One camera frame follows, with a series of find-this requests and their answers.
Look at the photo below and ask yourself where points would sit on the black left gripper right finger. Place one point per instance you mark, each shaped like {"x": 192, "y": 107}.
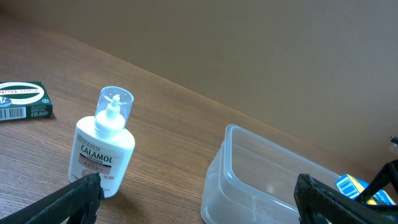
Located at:
{"x": 319, "y": 203}

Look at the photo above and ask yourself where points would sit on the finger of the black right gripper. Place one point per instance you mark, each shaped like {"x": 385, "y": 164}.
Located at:
{"x": 387, "y": 175}

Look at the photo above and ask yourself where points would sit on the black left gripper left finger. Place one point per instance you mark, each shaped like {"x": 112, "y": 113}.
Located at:
{"x": 77, "y": 203}

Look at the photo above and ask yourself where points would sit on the blue VapoDrops box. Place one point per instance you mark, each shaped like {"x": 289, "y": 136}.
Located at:
{"x": 352, "y": 187}

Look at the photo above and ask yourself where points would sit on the green Zam-Buk ointment box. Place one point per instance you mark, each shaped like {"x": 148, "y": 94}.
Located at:
{"x": 24, "y": 100}

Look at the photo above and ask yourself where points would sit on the clear plastic container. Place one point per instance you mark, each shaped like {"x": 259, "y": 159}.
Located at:
{"x": 252, "y": 180}

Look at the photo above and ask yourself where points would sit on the white calamine lotion bottle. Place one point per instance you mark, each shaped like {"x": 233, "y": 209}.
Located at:
{"x": 102, "y": 144}

